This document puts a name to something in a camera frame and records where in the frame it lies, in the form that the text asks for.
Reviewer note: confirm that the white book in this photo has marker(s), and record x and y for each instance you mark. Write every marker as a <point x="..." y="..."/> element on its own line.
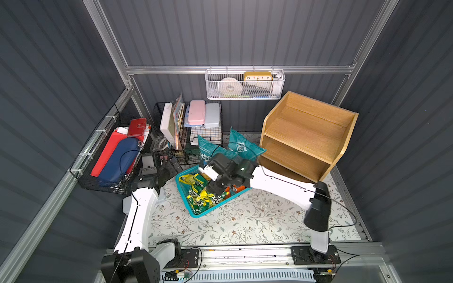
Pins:
<point x="168" y="125"/>

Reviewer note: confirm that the teal fertilizer bag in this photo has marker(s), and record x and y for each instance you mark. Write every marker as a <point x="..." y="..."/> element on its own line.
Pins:
<point x="243" y="147"/>
<point x="208" y="150"/>

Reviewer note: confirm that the light blue pencil box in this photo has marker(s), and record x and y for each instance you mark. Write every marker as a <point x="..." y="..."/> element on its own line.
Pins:
<point x="212" y="115"/>

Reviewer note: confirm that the teal plastic basket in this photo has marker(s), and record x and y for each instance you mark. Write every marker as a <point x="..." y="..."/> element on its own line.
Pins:
<point x="226" y="197"/>

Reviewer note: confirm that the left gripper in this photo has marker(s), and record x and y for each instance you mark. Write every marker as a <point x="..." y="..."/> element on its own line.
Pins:
<point x="166" y="166"/>

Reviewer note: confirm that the blue pencil case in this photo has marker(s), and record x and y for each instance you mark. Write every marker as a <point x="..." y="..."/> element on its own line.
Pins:
<point x="120" y="161"/>

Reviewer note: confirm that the white mesh wall basket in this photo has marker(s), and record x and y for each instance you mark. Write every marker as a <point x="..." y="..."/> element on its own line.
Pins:
<point x="252" y="90"/>

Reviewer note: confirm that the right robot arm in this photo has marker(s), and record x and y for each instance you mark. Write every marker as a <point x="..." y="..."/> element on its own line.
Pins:
<point x="313" y="198"/>

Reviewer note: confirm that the yellow clock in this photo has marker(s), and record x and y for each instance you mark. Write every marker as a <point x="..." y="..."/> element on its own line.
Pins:
<point x="258" y="76"/>

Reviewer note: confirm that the black wire desk organizer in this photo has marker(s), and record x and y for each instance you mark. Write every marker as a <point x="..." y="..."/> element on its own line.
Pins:
<point x="189" y="154"/>

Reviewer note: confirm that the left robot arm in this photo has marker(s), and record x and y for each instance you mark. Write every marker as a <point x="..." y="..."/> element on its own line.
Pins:
<point x="131" y="260"/>

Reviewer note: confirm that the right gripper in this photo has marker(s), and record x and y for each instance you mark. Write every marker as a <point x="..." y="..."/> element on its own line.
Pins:
<point x="217" y="182"/>

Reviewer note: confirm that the pink pencil box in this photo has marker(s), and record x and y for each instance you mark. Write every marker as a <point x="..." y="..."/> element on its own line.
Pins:
<point x="196" y="114"/>

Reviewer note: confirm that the floral table mat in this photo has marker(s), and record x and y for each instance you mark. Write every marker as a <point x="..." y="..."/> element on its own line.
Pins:
<point x="256" y="217"/>

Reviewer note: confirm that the wooden two-tier shelf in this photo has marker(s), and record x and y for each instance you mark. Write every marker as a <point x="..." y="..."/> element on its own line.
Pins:
<point x="305" y="138"/>

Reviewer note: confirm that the black wire wall basket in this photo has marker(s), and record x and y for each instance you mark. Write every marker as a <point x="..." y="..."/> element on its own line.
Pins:
<point x="119" y="121"/>

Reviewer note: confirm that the small green yellow packet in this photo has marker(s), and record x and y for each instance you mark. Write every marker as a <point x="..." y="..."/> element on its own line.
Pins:
<point x="193" y="180"/>

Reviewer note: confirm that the red folder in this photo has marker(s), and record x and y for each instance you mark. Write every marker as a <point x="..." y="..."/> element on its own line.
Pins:
<point x="108" y="150"/>

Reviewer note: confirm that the white tape roll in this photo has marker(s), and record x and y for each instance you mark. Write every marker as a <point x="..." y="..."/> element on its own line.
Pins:
<point x="229" y="87"/>

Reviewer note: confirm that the dark red wallet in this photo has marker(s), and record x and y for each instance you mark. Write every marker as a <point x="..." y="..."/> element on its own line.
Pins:
<point x="137" y="127"/>

